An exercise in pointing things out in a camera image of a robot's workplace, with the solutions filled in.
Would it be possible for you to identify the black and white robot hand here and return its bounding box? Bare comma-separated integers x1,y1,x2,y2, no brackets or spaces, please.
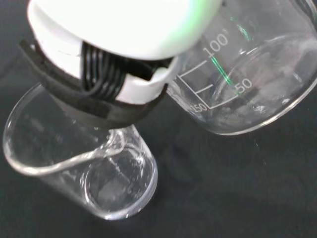
18,0,223,128

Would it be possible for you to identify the black table cloth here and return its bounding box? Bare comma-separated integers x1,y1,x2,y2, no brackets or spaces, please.
0,0,317,238

